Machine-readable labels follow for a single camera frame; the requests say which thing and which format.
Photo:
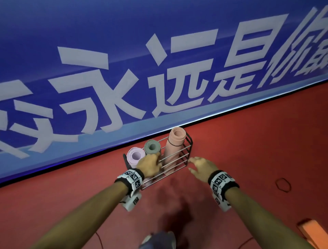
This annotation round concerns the person's right hand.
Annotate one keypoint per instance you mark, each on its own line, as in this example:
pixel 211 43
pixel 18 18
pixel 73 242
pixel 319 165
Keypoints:
pixel 205 169

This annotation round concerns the green yoga mat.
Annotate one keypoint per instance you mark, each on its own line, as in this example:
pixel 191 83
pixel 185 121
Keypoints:
pixel 152 147

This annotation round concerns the peach yoga mat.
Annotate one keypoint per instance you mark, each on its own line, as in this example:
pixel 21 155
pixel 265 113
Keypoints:
pixel 174 156

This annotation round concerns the person's left hand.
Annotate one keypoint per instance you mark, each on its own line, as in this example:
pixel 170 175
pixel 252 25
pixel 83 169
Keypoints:
pixel 150 165

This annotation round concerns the black metal mat rack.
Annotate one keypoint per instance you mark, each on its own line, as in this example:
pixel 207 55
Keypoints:
pixel 188 145

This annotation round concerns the orange foam block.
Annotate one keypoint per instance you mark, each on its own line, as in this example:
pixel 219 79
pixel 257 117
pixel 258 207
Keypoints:
pixel 308 231

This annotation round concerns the person's left forearm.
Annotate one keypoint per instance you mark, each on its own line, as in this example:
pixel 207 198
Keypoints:
pixel 82 218

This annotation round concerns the lilac yoga mat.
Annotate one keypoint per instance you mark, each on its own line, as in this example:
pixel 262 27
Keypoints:
pixel 134 156

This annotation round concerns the black wristband with marker tags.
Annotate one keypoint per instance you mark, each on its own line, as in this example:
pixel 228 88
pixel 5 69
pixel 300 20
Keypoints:
pixel 132 179
pixel 221 183

